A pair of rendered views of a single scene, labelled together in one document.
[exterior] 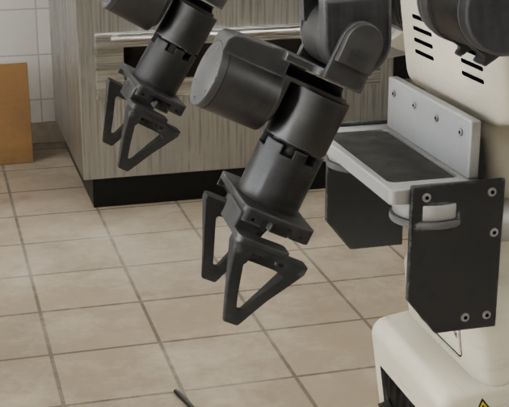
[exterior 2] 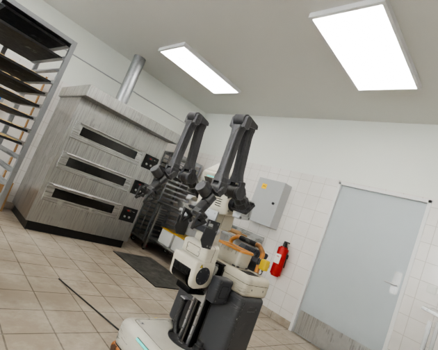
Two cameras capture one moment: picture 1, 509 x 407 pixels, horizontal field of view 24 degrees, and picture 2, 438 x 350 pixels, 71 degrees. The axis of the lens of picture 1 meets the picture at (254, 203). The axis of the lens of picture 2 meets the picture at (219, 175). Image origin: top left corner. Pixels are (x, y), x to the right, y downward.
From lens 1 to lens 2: 0.85 m
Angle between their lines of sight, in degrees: 37
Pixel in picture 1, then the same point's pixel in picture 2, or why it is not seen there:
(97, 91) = (42, 196)
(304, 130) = (211, 200)
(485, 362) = (204, 257)
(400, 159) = not seen: hidden behind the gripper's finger
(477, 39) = (236, 195)
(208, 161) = (64, 225)
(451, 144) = (211, 215)
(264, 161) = (202, 203)
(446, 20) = (230, 192)
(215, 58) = (203, 183)
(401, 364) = (183, 256)
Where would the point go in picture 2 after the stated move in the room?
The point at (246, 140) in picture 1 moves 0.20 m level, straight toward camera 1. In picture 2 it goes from (76, 223) to (77, 226)
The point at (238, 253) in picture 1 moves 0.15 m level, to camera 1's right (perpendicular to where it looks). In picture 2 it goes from (199, 215) to (225, 225)
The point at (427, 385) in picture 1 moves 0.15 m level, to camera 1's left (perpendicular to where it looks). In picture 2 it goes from (192, 260) to (168, 253)
